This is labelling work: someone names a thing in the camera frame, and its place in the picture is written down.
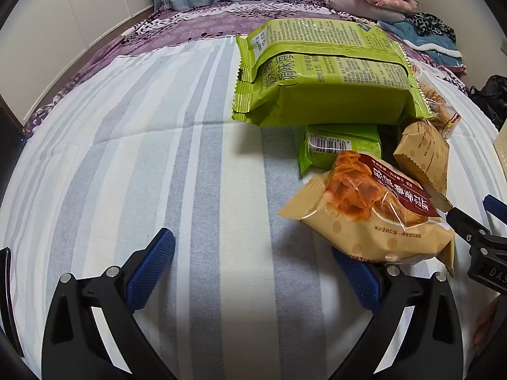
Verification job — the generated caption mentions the tan chips bag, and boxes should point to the tan chips bag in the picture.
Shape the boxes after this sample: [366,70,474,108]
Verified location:
[278,150,456,278]

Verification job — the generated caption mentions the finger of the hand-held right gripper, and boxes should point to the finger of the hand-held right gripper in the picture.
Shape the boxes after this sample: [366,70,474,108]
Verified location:
[446,206,492,247]
[483,195,507,227]

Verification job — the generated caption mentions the leopard print scarf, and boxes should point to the leopard print scarf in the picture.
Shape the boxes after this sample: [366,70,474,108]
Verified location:
[410,12,456,38]

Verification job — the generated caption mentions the white wardrobe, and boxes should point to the white wardrobe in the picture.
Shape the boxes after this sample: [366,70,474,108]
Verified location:
[0,0,156,99]

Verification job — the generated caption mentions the purple floral bed sheet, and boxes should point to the purple floral bed sheet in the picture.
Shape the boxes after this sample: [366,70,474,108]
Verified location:
[22,0,468,135]

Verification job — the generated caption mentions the mauve folded quilt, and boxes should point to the mauve folded quilt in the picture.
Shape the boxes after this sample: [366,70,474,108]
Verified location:
[316,0,401,22]

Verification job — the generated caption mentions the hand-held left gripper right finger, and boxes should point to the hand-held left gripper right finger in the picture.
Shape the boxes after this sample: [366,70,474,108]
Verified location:
[329,247,464,380]

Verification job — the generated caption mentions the large green snack pack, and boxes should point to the large green snack pack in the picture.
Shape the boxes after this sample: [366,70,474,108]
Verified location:
[232,75,432,127]
[236,19,414,88]

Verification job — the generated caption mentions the pink floral quilt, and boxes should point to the pink floral quilt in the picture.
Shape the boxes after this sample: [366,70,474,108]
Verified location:
[358,0,420,14]

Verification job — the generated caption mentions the tan paper snack packet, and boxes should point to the tan paper snack packet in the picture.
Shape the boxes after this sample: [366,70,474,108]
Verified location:
[393,121,450,196]

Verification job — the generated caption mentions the striped bed sheet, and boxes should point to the striped bed sheet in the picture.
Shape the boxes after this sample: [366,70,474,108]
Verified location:
[0,34,507,380]

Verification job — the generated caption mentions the person's right hand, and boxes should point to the person's right hand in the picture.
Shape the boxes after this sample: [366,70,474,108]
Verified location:
[473,296,507,351]

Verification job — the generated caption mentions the small green snack packet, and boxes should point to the small green snack packet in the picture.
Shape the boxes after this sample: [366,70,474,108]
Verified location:
[298,124,383,179]

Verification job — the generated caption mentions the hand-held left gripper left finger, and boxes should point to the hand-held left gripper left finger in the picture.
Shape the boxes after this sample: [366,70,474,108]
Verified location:
[42,227,177,380]

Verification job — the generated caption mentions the black handbag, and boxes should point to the black handbag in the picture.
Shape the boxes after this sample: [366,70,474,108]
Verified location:
[467,75,507,129]

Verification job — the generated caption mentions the clear cookie packet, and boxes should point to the clear cookie packet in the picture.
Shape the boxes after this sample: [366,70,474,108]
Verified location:
[412,67,462,139]

